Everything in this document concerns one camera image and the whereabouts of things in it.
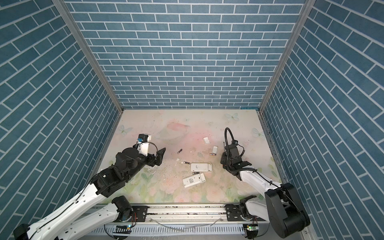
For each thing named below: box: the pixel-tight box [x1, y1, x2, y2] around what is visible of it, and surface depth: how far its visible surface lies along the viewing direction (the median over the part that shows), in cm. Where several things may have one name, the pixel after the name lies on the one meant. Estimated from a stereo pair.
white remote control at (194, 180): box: [182, 173, 206, 188], surface depth 86 cm
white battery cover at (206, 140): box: [203, 136, 211, 145], surface depth 104 cm
